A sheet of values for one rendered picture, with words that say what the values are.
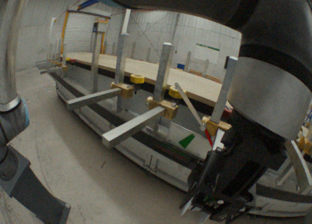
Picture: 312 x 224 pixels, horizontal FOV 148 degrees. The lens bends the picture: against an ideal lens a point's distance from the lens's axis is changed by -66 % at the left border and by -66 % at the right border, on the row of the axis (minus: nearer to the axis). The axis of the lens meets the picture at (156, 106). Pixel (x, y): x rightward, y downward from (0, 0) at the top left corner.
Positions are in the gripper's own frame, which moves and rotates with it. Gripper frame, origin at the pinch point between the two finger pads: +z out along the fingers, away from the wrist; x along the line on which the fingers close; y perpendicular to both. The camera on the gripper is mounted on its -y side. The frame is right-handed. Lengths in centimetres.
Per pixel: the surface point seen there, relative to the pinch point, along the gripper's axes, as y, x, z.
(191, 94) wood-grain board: -46, -19, -8
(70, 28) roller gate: -244, -799, -142
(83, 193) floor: 3, -62, 83
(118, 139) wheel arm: -3.8, -23.6, -1.0
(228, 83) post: -29.6, -4.1, -19.9
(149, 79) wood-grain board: -46, -45, -8
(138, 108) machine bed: -52, -53, 16
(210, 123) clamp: -29.2, -5.3, -4.4
